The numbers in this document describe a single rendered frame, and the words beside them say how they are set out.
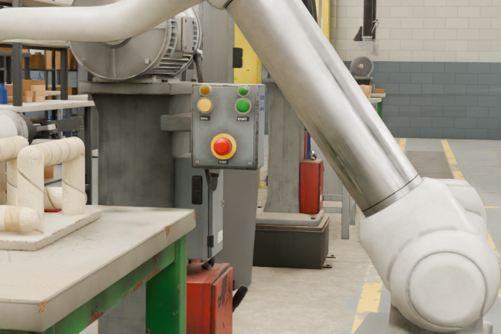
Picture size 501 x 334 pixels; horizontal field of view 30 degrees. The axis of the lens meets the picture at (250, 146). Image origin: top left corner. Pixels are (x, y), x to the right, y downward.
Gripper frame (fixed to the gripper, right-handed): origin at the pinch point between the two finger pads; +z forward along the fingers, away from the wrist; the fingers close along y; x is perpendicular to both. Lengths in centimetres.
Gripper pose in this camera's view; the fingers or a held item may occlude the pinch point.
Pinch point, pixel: (49, 127)
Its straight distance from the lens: 201.6
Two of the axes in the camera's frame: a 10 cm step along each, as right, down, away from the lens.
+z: 1.7, -0.7, 9.8
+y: 9.7, -1.3, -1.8
